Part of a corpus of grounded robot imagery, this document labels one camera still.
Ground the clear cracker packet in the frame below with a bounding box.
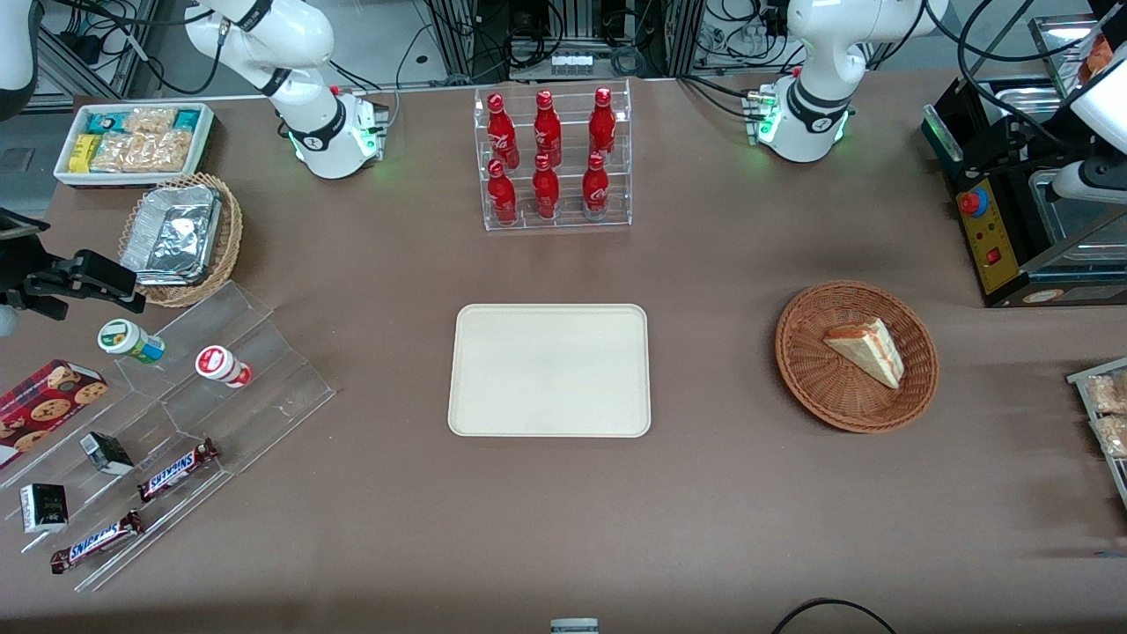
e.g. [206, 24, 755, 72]
[123, 107, 178, 138]
[90, 130, 195, 173]

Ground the small black box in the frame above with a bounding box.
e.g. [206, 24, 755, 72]
[79, 431, 136, 477]
[19, 483, 70, 535]

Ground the aluminium frame rack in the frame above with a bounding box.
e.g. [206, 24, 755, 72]
[421, 0, 710, 82]

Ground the clear acrylic stepped shelf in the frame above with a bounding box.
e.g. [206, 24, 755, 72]
[0, 280, 337, 593]

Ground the green lidded yogurt cup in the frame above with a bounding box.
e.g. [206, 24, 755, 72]
[97, 319, 166, 365]

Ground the red cola bottle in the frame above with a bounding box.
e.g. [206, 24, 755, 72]
[487, 94, 519, 170]
[582, 152, 612, 221]
[532, 154, 562, 221]
[534, 90, 564, 168]
[588, 86, 618, 161]
[487, 158, 519, 226]

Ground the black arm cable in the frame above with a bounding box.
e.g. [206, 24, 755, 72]
[923, 0, 1101, 152]

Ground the brown round wicker basket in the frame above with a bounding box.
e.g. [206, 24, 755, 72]
[775, 280, 940, 434]

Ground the clear acrylic bottle rack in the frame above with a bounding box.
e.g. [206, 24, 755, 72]
[474, 79, 634, 233]

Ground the brown Snickers bar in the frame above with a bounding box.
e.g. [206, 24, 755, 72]
[49, 510, 145, 576]
[136, 439, 220, 505]

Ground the steel food pan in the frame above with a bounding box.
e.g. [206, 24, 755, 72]
[993, 85, 1086, 133]
[1028, 167, 1127, 265]

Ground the grey metal snack tray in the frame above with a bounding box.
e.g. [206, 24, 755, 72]
[1066, 357, 1127, 513]

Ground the silver foil container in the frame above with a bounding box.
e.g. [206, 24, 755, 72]
[120, 184, 224, 286]

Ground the light oval wicker basket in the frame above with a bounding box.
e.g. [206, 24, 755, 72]
[117, 173, 245, 308]

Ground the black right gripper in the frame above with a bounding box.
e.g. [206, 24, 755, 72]
[0, 250, 147, 321]

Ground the black table edge cable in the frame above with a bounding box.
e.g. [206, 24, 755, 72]
[771, 598, 897, 634]

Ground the red lidded yogurt cup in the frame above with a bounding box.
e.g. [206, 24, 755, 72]
[195, 345, 254, 390]

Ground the beige rectangular tray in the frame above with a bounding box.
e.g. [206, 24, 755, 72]
[447, 304, 652, 439]

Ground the clear fried snack packet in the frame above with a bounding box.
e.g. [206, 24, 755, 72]
[1092, 414, 1127, 460]
[1085, 373, 1127, 416]

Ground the red cookie box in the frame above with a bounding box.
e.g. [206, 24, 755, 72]
[0, 358, 110, 471]

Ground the black food warmer machine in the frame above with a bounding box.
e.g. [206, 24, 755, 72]
[921, 13, 1127, 309]

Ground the triangular sandwich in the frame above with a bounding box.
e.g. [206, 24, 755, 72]
[823, 318, 907, 390]

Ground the white snack tray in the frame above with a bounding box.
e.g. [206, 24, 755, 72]
[54, 102, 216, 189]

